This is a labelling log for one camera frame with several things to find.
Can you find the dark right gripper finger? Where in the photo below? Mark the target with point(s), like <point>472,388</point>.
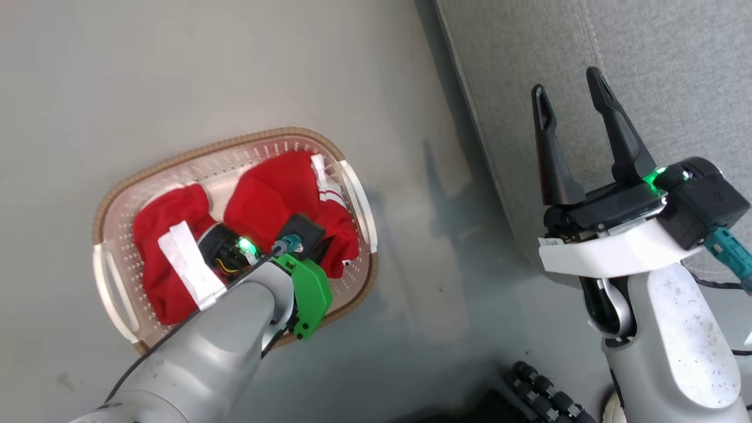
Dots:
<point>555,170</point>
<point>625,141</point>

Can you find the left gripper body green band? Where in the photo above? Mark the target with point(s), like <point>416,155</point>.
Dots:
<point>311,294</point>

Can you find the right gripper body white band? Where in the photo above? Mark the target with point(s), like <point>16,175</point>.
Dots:
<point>617,252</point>

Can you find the red garment striped white trim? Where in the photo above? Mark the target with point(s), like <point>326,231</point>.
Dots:
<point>270,194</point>

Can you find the red garment broad white band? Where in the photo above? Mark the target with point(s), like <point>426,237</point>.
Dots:
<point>158,276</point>

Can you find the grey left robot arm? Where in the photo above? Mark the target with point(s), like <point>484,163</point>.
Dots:
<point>205,352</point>

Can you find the white perforated laundry basket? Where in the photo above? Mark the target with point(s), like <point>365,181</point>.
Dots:
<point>276,147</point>

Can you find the grey fabric sofa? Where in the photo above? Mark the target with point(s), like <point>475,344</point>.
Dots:
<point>646,47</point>

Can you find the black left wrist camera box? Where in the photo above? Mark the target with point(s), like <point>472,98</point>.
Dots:
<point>305,229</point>

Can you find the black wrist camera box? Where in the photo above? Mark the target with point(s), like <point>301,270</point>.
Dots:
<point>305,229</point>
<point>705,200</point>

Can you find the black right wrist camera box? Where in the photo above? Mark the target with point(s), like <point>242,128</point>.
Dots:
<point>705,200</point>

